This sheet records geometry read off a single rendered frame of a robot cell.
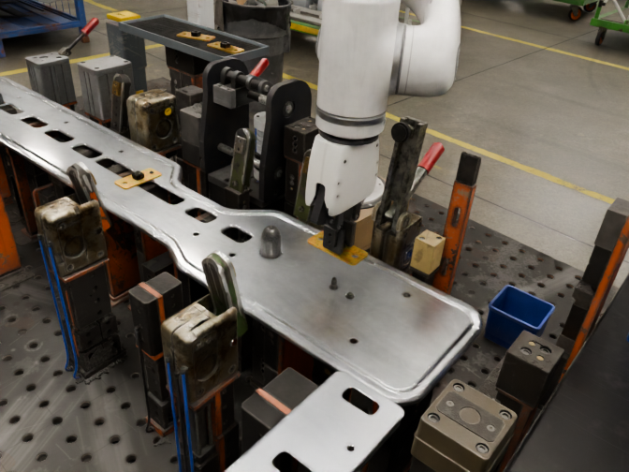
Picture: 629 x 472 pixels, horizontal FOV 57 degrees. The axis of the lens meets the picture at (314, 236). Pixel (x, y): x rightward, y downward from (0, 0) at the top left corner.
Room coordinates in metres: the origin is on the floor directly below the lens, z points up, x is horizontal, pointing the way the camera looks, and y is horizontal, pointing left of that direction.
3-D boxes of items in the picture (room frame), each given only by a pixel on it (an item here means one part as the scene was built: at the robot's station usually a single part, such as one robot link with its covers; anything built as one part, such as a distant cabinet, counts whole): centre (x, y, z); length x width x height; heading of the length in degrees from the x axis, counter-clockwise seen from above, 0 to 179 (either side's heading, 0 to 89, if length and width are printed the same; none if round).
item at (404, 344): (0.96, 0.36, 1.00); 1.38 x 0.22 x 0.02; 53
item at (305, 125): (0.99, 0.03, 0.91); 0.07 x 0.05 x 0.42; 143
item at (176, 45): (1.36, 0.32, 1.16); 0.37 x 0.14 x 0.02; 53
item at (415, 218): (0.80, -0.13, 0.88); 0.07 x 0.06 x 0.35; 143
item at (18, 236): (1.21, 0.67, 0.84); 0.17 x 0.06 x 0.29; 143
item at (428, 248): (0.72, -0.17, 0.88); 0.04 x 0.04 x 0.36; 53
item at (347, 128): (0.67, -0.03, 1.26); 0.09 x 0.08 x 0.03; 143
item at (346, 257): (0.67, -0.03, 1.08); 0.08 x 0.04 x 0.01; 53
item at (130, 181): (0.95, 0.34, 1.01); 0.08 x 0.04 x 0.01; 142
